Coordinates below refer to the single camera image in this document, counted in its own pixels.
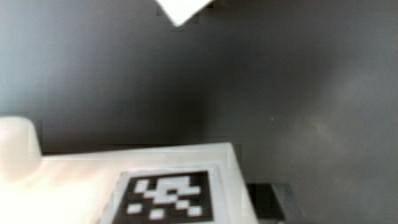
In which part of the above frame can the white drawer box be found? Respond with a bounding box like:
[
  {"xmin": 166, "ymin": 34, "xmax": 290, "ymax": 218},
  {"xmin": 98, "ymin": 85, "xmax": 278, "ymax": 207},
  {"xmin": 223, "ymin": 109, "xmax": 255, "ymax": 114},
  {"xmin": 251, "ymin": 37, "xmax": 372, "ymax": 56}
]
[{"xmin": 0, "ymin": 116, "xmax": 258, "ymax": 224}]

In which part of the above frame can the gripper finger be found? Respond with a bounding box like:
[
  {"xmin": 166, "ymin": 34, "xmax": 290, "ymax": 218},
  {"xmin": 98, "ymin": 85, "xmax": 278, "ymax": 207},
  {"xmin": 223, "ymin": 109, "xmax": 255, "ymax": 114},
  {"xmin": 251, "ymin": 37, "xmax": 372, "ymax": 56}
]
[{"xmin": 247, "ymin": 183, "xmax": 306, "ymax": 224}]

